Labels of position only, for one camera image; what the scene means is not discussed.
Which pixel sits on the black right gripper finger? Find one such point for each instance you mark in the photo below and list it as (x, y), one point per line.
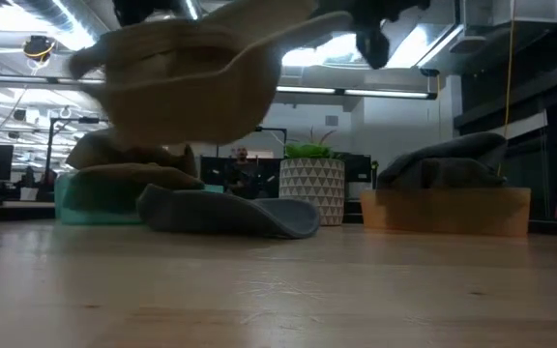
(372, 48)

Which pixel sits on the dark grey baseball cap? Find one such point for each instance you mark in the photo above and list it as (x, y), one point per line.
(220, 217)

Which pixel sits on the long ceiling light strip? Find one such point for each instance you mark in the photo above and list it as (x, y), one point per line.
(385, 93)

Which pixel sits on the green potted plant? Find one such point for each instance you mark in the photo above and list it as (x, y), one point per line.
(307, 151)

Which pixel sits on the black box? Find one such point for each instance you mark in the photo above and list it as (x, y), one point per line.
(358, 174)

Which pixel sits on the white geometric plant pot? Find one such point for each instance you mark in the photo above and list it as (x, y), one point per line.
(312, 193)

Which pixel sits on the teal plastic bin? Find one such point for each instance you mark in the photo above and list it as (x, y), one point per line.
(73, 217)

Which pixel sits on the rectangular silver ceiling duct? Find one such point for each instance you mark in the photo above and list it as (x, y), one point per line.
(428, 43)

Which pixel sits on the round silver ventilation duct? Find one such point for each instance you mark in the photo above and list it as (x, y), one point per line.
(66, 24)

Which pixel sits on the black frame stand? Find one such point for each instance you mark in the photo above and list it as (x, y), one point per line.
(273, 129)
(50, 145)

